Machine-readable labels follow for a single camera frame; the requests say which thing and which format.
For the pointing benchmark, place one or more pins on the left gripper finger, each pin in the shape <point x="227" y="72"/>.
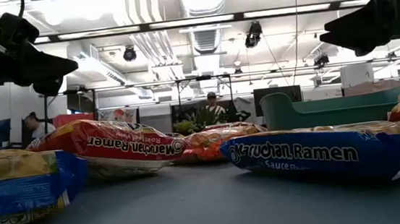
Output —
<point x="47" y="67"/>
<point x="50" y="87"/>

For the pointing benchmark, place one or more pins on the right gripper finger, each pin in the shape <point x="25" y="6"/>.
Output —
<point x="359" y="25"/>
<point x="369" y="50"/>

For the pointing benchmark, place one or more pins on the blue Maruchan ramen packet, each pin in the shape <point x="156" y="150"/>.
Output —
<point x="298" y="154"/>
<point x="17" y="186"/>

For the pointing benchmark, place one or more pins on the orange Maruchan ramen packet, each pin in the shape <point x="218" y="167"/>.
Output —
<point x="206" y="146"/>

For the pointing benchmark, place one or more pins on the person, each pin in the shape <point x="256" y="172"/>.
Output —
<point x="38" y="128"/>
<point x="214" y="105"/>

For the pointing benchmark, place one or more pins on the black ceiling spotlight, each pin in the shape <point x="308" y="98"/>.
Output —
<point x="129" y="54"/>
<point x="253" y="35"/>
<point x="320" y="61"/>

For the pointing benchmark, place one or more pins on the blue-lit monitor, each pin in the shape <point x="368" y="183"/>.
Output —
<point x="1" y="131"/>

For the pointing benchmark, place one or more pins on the white printed banner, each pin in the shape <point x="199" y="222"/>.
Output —
<point x="118" y="116"/>

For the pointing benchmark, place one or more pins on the teal plastic bin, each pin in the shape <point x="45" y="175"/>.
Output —
<point x="284" y="115"/>

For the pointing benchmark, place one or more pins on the succulent plant in black pot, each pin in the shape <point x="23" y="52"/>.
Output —
<point x="201" y="121"/>

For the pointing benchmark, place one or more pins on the black aluminium rig frame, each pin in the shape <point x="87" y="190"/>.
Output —
<point x="192" y="21"/>

